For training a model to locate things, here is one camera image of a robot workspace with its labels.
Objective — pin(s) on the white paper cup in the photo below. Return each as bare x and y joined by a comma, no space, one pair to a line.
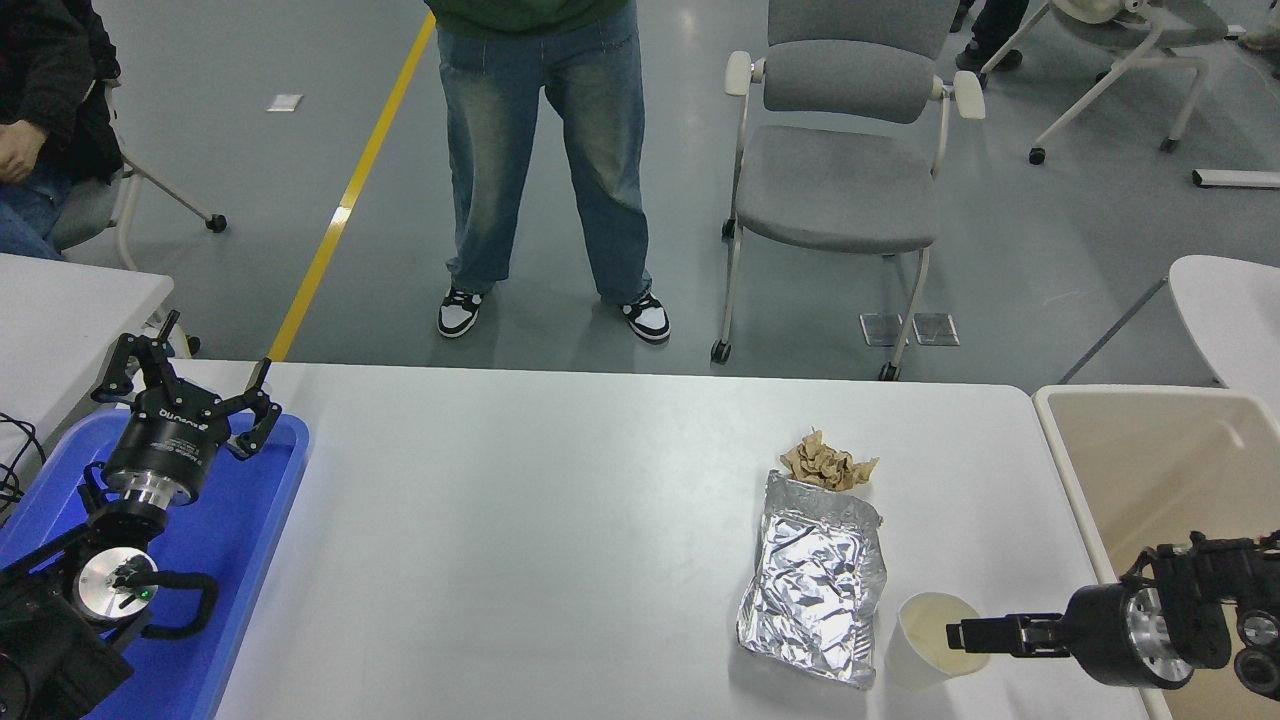
925,625

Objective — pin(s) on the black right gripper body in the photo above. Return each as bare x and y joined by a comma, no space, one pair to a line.
1095,635

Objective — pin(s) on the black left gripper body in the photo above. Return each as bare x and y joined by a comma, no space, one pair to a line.
170,445

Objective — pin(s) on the grey padded armchair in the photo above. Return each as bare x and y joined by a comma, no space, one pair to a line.
835,190

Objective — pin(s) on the silver foil tray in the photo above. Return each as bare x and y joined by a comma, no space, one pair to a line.
815,585

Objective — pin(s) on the white framed wheeled chair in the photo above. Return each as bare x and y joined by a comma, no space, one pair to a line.
1150,30

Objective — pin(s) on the white bar on floor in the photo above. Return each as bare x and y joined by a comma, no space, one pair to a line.
1235,178

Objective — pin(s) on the grey chair with white legs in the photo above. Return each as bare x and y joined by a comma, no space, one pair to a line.
85,210

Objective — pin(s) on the seated person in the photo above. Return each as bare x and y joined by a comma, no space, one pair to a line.
50,60

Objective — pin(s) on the large pale bin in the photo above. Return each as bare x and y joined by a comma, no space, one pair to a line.
1150,470

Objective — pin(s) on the seated person's hand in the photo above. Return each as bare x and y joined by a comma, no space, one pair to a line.
20,150

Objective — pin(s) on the white rounded table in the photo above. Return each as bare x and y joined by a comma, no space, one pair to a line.
1235,320

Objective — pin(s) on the white side table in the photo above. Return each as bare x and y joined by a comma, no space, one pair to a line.
60,320

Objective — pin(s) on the pale shoe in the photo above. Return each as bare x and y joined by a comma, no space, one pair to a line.
1262,38

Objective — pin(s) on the tan paper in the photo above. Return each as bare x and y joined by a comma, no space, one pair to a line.
825,465

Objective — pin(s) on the blue plastic tray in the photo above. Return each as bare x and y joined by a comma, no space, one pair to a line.
230,520

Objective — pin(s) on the clear floor plate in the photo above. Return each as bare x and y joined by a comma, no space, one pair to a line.
882,330
935,330

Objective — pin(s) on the standing person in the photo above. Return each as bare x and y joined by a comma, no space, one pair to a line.
600,150

